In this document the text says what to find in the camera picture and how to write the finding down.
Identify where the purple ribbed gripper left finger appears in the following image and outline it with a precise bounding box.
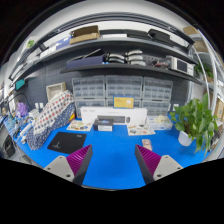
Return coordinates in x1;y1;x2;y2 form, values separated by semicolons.
44;145;93;186

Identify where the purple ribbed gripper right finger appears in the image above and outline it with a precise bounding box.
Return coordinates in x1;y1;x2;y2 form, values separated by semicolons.
135;145;182;184

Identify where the black mouse pad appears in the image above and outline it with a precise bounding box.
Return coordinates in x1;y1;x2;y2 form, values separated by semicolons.
48;132;86;154

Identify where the blue table mat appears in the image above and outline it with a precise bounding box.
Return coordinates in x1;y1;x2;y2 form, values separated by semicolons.
15;116;214;191

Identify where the right picture card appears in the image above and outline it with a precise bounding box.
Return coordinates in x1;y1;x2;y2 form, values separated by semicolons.
127;125;155;136

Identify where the picture card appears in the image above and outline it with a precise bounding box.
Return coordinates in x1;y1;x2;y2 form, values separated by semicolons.
127;125;155;136
67;120;92;131

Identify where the left picture card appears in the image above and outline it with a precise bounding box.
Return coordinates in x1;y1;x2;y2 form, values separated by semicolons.
67;120;92;131

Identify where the white patterned box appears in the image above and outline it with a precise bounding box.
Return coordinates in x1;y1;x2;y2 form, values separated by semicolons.
147;115;173;130

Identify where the small black box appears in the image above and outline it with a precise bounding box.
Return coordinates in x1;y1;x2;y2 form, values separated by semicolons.
93;119;113;131

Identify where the white keyboard box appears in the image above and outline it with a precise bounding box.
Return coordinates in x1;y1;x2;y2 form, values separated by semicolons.
80;106;147;125

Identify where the patterned cloth cover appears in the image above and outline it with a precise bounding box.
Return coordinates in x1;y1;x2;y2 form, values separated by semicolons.
26;90;75;150

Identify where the green potted plant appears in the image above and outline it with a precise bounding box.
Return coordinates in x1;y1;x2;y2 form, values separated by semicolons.
170;94;218;154

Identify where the yellow card box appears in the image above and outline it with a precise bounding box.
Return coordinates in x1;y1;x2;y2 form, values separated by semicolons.
113;96;134;109

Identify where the right grey drawer organizer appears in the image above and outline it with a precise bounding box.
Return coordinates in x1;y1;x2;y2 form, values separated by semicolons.
142;77;173;101

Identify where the grey drawer organizer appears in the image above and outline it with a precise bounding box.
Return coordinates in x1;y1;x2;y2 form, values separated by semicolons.
72;75;105;98
142;77;173;101
106;75;143;99

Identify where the purple toy figure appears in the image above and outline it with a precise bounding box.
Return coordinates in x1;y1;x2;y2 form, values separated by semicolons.
16;102;28;117

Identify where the wicker basket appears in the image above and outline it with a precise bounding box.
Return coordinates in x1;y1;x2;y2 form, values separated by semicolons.
46;82;66;100

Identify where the left grey drawer organizer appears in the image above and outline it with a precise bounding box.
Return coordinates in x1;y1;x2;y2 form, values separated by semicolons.
72;75;105;98

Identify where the middle grey drawer organizer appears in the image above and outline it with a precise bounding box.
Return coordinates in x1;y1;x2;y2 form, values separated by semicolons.
106;75;143;99

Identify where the white instrument on shelf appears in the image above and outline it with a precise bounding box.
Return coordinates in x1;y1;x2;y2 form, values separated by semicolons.
166;56;194;76

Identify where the dark blue flat box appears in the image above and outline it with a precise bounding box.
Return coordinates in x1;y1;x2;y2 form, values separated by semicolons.
66;56;104;69

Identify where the cardboard box on shelf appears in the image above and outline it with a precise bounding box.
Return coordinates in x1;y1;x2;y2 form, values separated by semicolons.
70;25;100;44

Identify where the grey wall shelf unit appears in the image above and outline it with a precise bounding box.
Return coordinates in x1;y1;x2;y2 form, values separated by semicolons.
8;12;205;88

